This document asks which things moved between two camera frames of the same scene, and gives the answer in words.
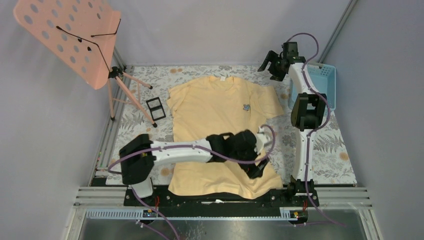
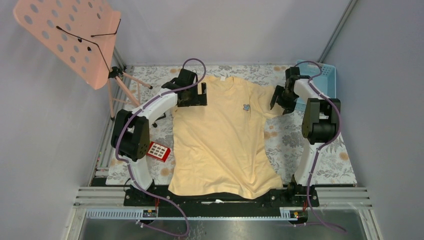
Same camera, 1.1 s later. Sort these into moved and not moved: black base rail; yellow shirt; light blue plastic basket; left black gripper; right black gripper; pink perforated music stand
Moved: left black gripper; right black gripper
Not moved: yellow shirt; black base rail; light blue plastic basket; pink perforated music stand
